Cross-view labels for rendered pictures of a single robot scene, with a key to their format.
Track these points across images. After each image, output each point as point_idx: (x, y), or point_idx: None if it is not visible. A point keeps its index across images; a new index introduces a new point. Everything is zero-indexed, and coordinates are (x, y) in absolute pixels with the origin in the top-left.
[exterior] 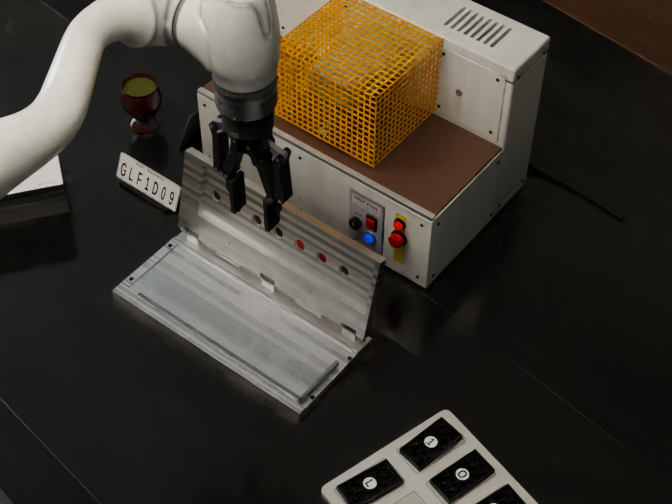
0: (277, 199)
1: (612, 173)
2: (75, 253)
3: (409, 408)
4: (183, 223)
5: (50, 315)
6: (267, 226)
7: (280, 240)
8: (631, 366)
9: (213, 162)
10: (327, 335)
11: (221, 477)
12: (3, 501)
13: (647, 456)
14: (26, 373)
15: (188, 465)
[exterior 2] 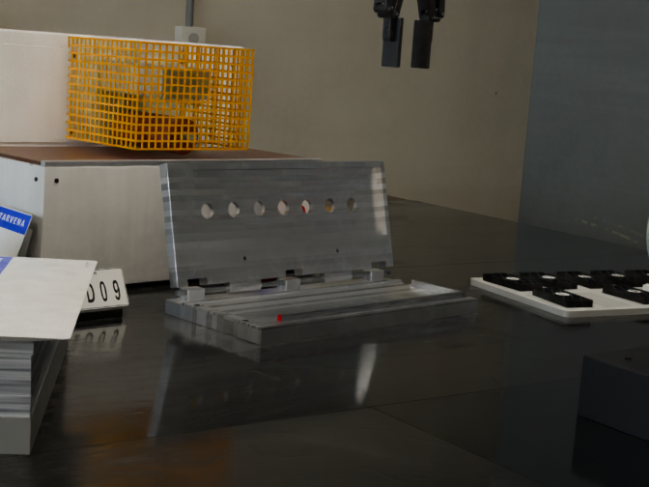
0: (439, 13)
1: None
2: (158, 351)
3: (463, 289)
4: (184, 276)
5: (275, 369)
6: (429, 59)
7: (288, 214)
8: (425, 250)
9: (386, 0)
10: (373, 282)
11: (551, 338)
12: (645, 349)
13: (518, 259)
14: (380, 386)
15: (536, 345)
